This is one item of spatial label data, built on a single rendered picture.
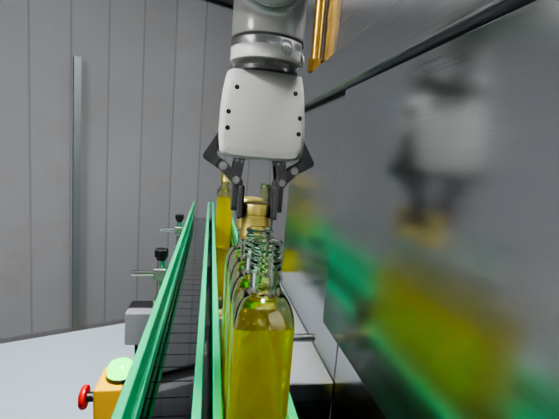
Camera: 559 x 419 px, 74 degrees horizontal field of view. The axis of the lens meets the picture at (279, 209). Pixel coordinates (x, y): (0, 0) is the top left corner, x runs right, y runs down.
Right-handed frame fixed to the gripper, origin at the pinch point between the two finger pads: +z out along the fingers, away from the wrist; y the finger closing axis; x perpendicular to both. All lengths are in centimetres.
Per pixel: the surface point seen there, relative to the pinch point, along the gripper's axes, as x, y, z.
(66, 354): -70, 45, 58
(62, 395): -50, 39, 58
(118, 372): -15.9, 18.7, 31.8
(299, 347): -16.4, -12.2, 28.4
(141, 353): -0.3, 12.9, 19.9
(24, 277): -212, 116, 83
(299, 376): -7.7, -9.9, 28.4
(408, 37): 9.2, -12.7, -18.3
